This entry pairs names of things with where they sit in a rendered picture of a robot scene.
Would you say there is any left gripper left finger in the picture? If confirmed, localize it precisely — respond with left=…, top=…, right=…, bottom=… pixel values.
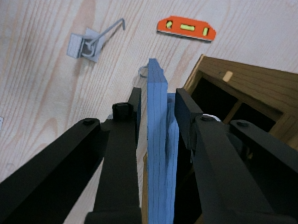
left=0, top=87, right=142, bottom=224

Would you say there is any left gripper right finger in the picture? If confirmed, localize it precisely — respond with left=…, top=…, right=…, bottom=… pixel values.
left=174, top=88, right=298, bottom=224

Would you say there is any orange torpedo level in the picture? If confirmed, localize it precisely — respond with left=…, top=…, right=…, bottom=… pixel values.
left=157, top=15, right=217, bottom=41

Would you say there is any grey metal hook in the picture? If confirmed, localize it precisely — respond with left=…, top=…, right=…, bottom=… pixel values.
left=88, top=18, right=125, bottom=51

